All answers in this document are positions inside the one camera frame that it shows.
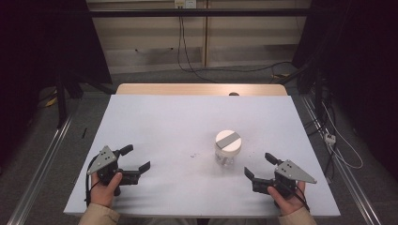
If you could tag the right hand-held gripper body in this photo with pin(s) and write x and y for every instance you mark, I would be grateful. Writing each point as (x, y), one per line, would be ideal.
(289, 173)

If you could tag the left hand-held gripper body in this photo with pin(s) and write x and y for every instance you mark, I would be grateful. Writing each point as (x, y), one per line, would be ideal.
(103, 161)

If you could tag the clear jar with white lid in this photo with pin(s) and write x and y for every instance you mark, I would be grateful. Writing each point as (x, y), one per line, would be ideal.
(228, 142)

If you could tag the person's right hand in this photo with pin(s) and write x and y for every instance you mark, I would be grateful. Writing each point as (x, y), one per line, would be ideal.
(291, 204)

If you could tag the person's left hand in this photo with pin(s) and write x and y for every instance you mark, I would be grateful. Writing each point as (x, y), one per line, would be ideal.
(101, 193)

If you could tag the white table board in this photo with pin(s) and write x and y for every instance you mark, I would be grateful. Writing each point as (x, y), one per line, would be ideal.
(175, 125)

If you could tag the small dark crumbs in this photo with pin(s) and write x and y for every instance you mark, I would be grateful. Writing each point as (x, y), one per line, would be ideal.
(194, 154)

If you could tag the black metal stand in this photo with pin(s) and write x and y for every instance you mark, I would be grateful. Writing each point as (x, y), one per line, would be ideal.
(317, 90)
(62, 100)

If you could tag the small dark table grommet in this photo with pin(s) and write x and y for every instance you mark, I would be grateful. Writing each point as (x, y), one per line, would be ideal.
(233, 93)

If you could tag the wooden table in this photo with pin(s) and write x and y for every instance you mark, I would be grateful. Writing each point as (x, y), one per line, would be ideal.
(175, 89)

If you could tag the yellow floor tape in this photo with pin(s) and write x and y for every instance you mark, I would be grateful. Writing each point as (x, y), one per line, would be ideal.
(51, 101)

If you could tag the black horizontal bar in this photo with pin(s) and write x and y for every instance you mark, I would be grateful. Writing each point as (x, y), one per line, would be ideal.
(200, 12)

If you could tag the aluminium floor rail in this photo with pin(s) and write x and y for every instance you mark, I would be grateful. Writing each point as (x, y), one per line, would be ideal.
(347, 175)
(40, 168)

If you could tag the white wall outlet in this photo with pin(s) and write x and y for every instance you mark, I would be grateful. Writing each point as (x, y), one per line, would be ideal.
(185, 3)

